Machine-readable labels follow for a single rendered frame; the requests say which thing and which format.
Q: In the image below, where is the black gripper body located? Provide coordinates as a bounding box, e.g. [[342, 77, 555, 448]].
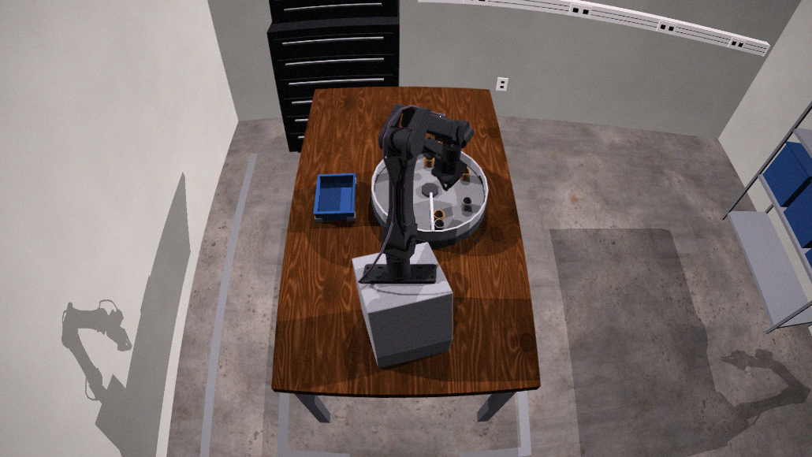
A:
[[431, 157, 467, 185]]

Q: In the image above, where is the white round turntable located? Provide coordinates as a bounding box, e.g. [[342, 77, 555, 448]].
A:
[[371, 151, 488, 247]]

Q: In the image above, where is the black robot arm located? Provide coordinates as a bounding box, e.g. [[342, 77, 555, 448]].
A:
[[363, 107, 474, 284]]

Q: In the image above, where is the blue open tray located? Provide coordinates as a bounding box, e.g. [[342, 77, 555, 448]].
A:
[[314, 173, 356, 221]]

